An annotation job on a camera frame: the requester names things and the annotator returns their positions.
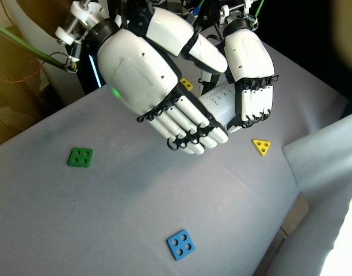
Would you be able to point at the yellow square four-hole block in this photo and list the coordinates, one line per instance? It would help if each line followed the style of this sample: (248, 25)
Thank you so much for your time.
(184, 86)

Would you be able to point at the white robot body column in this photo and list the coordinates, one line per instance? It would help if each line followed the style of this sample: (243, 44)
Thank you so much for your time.
(61, 83)

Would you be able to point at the green square four-hole block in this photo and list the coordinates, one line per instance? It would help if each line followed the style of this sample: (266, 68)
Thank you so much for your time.
(80, 157)

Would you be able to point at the large clear plastic syringe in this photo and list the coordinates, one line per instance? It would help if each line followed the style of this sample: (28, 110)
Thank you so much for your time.
(219, 106)

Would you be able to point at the yellow triangle three-hole block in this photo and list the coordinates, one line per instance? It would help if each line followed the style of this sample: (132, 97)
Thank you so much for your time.
(262, 145)

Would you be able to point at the blue square four-hole block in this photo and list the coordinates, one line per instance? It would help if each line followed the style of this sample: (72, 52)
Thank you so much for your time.
(181, 244)

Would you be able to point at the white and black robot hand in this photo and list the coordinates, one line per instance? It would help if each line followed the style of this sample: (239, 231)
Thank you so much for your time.
(135, 72)
(248, 57)

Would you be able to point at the grey table cloth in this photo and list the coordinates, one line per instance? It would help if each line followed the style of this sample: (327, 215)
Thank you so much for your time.
(135, 201)

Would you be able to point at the white backdrop sheet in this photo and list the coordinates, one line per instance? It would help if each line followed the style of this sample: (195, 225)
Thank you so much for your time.
(322, 172)

